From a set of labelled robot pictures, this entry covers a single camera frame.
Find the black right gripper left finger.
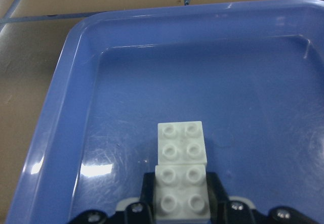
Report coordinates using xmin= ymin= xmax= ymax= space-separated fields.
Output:
xmin=140 ymin=172 xmax=155 ymax=223

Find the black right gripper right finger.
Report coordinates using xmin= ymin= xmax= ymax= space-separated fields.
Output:
xmin=206 ymin=172 xmax=229 ymax=223

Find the white building block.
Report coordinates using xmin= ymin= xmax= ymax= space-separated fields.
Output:
xmin=154 ymin=164 xmax=211 ymax=223
xmin=157 ymin=121 xmax=207 ymax=165

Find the blue plastic tray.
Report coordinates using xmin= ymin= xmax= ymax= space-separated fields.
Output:
xmin=6 ymin=0 xmax=323 ymax=223

